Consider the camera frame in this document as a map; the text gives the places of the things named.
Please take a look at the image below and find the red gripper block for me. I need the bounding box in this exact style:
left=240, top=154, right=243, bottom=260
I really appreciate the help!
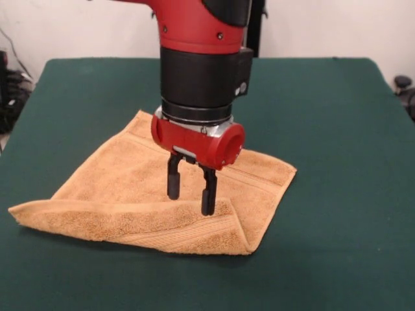
left=150, top=115, right=246, bottom=217

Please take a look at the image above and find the tan terry towel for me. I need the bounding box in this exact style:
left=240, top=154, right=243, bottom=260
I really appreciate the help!
left=8, top=109, right=298, bottom=257

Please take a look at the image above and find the dark green table cloth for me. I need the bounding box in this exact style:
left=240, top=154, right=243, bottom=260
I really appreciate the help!
left=0, top=57, right=415, bottom=311

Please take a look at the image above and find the black round chair base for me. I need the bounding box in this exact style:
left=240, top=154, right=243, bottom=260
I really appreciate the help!
left=394, top=75, right=415, bottom=122

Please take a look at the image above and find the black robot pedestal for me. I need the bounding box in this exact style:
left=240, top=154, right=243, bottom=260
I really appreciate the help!
left=246, top=0, right=268, bottom=58

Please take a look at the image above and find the black equipment pile with cables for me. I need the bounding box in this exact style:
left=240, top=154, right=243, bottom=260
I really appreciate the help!
left=0, top=48, right=33, bottom=134

